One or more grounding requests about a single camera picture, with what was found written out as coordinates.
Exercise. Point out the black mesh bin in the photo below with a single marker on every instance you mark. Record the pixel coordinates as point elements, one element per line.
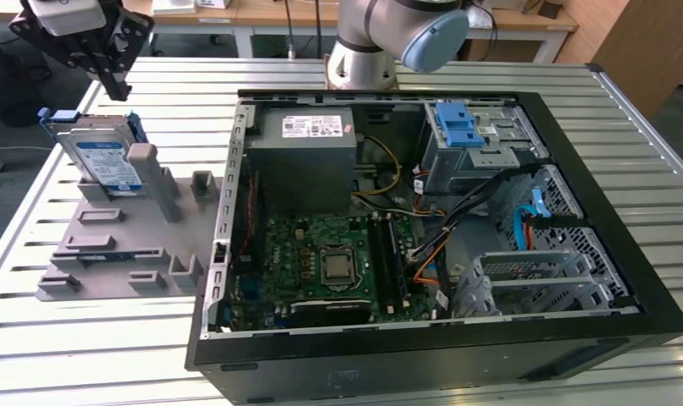
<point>14,93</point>

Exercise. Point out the grey parts rack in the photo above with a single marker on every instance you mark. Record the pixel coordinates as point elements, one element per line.
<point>127,237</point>

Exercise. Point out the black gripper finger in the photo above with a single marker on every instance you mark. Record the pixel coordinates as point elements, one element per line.
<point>138,29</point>
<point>65,53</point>

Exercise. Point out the wooden cabinet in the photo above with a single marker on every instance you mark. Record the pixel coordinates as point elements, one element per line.
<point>657,42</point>

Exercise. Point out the large white box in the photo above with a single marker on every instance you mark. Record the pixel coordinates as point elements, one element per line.
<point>174,9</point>

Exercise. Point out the blue RAM stick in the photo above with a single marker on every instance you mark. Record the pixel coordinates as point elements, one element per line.
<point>107,256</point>

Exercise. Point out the black RAM slot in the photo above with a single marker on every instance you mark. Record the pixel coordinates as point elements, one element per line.
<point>381,262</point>

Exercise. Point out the metal optical drive cage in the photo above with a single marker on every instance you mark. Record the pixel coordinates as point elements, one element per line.
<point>488,158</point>

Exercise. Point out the green motherboard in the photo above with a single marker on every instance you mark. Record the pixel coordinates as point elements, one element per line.
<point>296,237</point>

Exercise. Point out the hard disk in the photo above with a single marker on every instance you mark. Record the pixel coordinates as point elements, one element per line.
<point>105,156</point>

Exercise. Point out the black RAM stick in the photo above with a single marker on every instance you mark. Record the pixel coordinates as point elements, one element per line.
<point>398,266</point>

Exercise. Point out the small black desk item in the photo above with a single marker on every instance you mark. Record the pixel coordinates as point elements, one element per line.
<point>550,10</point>

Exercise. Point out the metal disk bay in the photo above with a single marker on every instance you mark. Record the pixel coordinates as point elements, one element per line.
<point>536,283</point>

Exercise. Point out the grey power supply unit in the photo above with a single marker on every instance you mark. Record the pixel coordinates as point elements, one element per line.
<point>302,177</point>

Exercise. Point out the blue plastic drive latch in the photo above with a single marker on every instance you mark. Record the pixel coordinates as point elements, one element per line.
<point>457,127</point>

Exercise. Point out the black graphics card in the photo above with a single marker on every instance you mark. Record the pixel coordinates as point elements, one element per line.
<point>330,311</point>

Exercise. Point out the small white box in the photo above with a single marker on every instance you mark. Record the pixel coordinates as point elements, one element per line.
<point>213,3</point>

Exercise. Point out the silver CPU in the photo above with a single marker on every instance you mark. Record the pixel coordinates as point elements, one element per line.
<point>338,267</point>

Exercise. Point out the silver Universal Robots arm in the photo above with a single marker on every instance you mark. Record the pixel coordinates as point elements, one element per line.
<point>364,63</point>

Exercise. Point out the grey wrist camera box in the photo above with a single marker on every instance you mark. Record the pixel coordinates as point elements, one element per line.
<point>70,17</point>

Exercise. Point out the black open PC case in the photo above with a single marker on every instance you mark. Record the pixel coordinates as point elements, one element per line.
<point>432,351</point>

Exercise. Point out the CPU socket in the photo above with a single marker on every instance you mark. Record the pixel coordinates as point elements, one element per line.
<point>340,248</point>

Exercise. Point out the wooden desk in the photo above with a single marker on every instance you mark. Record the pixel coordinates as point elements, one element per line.
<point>234,14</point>

